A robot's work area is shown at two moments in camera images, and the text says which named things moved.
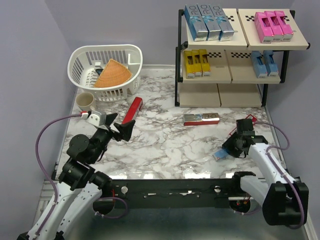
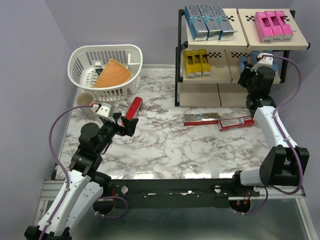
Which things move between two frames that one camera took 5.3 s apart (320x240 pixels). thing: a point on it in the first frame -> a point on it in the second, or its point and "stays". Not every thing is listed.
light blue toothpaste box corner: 222,153 -> 242,59
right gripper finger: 229,146 -> 243,78
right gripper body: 239,150 -> 249,86
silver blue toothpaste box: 214,30 stays
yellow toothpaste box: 197,65 stays
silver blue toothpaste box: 198,27 stays
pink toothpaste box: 275,26 stays
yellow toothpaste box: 205,63 stays
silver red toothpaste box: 200,119 stays
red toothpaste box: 133,110 stays
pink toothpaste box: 286,29 stays
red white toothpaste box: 254,119 -> 231,123
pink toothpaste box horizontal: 264,29 stays
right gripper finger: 244,125 -> 248,67
